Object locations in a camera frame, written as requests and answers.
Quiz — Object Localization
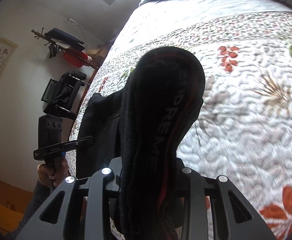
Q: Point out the dark clothes on rack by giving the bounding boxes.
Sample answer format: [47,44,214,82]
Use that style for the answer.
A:
[45,28,85,51]

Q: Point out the left hand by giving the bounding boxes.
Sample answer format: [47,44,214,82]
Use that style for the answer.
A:
[37,157,69,187]

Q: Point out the floral quilted bedspread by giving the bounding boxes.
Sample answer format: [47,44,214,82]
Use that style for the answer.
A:
[70,0,292,239]

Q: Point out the black pants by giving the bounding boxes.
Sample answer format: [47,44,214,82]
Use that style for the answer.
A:
[76,47,205,239]

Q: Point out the wall coat rack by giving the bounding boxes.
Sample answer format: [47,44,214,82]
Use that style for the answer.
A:
[31,28,99,70]

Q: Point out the red item on rack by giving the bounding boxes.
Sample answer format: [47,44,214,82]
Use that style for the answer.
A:
[63,51,88,68]

